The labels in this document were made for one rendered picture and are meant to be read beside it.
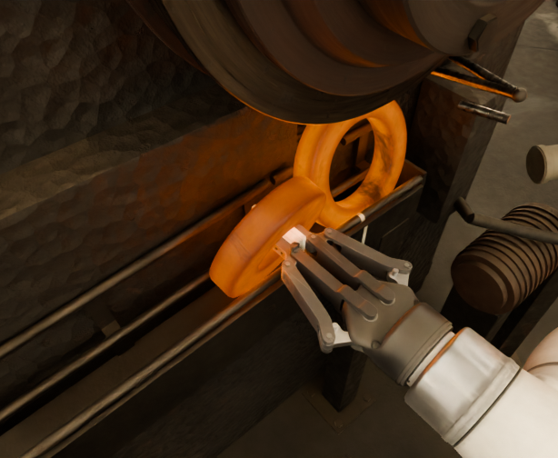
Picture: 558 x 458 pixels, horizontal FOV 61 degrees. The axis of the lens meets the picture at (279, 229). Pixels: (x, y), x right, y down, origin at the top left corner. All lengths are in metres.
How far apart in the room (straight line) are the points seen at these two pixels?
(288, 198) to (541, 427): 0.28
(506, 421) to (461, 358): 0.05
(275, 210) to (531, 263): 0.56
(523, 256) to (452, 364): 0.50
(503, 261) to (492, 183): 1.01
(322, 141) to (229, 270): 0.19
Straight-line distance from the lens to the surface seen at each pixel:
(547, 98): 2.41
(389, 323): 0.46
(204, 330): 0.53
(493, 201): 1.79
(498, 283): 0.86
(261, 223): 0.45
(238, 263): 0.46
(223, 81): 0.34
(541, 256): 0.93
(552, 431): 0.43
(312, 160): 0.55
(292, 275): 0.48
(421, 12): 0.32
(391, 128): 0.64
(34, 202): 0.45
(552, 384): 0.46
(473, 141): 0.73
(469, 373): 0.43
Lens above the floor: 1.15
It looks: 48 degrees down
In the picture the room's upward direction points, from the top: straight up
